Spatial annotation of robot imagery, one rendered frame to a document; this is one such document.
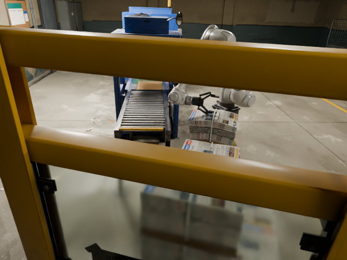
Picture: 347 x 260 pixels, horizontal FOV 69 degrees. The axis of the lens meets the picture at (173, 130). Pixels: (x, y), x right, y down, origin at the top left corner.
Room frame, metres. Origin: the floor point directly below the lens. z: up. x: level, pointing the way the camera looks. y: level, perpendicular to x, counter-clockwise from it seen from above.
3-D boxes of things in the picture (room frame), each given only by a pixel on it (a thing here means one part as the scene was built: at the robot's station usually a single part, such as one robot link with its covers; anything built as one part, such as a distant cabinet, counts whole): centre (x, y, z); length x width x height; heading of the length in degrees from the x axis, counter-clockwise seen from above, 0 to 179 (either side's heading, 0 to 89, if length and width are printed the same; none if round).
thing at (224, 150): (1.39, -0.24, 0.95); 0.38 x 0.29 x 0.23; 77
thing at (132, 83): (3.89, 0.43, 0.75); 0.70 x 0.65 x 0.10; 4
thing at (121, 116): (2.85, 0.60, 0.74); 1.34 x 0.05 x 0.12; 4
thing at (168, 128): (2.89, 0.10, 0.74); 1.34 x 0.05 x 0.12; 4
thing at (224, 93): (2.41, -0.53, 1.17); 0.18 x 0.16 x 0.22; 32
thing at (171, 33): (3.89, 0.43, 1.50); 0.94 x 0.68 x 0.10; 94
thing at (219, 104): (2.43, -0.51, 1.03); 0.22 x 0.18 x 0.06; 37
